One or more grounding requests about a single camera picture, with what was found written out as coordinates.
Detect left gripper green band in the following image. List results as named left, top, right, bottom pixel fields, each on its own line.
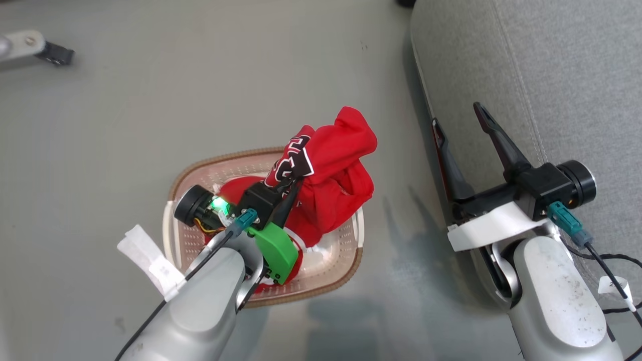
left=174, top=176, right=304, bottom=285

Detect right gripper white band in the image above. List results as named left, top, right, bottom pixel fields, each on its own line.
left=431, top=102, right=597, bottom=252

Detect red sports jersey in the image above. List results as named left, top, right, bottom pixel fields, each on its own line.
left=203, top=106, right=378, bottom=294

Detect white perforated laundry basket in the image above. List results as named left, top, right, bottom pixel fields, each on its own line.
left=162, top=146, right=364, bottom=307

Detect grey fabric sofa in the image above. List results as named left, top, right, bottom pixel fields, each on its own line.
left=410, top=0, right=642, bottom=361

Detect grey metal leg black foot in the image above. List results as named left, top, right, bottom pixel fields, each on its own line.
left=0, top=30, right=76, bottom=71

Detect black cable teal plug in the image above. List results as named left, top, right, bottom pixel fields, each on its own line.
left=114, top=210, right=259, bottom=361
left=547, top=202, right=642, bottom=326

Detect white paper cable label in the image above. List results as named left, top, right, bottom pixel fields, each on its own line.
left=117, top=224, right=187, bottom=301
left=598, top=275, right=636, bottom=307

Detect thin black loose cable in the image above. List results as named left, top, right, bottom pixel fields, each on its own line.
left=559, top=236, right=642, bottom=316

